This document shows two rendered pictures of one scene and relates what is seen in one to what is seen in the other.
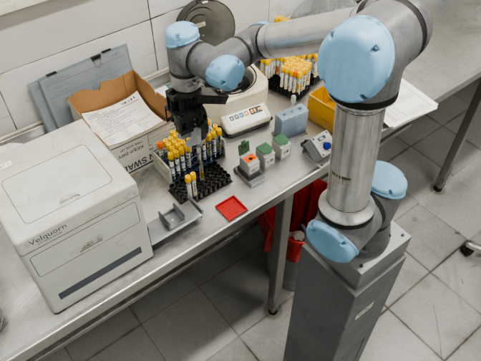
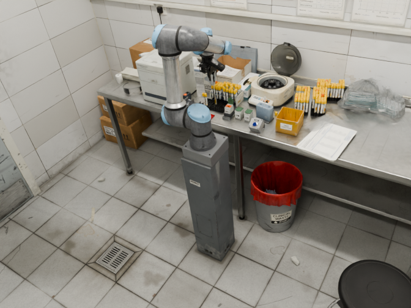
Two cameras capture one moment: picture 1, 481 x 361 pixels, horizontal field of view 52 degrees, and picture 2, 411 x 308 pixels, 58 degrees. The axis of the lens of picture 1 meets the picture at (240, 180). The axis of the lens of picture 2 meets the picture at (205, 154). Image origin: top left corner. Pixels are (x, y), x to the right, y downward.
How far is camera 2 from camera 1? 1.93 m
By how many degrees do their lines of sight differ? 53
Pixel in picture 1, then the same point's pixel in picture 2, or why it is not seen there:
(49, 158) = not seen: hidden behind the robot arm
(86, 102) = (229, 62)
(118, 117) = (231, 73)
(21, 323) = (139, 96)
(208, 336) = not seen: hidden behind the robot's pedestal
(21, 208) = (147, 57)
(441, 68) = (382, 157)
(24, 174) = not seen: hidden behind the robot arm
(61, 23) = (233, 26)
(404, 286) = (296, 277)
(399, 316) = (272, 277)
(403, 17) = (171, 29)
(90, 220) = (154, 71)
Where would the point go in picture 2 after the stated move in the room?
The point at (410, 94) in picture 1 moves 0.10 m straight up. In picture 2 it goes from (334, 148) to (336, 133)
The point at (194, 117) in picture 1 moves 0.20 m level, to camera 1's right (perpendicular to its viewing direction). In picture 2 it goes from (205, 66) to (216, 80)
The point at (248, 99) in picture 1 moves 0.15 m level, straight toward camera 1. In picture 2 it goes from (265, 93) to (243, 99)
